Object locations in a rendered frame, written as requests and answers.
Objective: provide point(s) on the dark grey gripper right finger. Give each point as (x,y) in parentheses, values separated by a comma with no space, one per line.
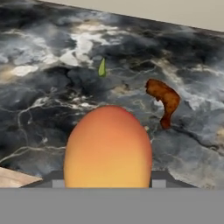
(163,180)

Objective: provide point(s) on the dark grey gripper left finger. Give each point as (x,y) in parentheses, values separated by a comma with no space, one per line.
(55,180)

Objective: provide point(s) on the orange yellow mango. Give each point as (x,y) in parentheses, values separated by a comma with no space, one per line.
(108,151)

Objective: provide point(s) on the brown chicken drumstick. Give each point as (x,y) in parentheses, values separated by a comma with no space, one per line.
(166,99)

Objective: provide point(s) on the green lemon wedge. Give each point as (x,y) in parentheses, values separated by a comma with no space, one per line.
(102,69)

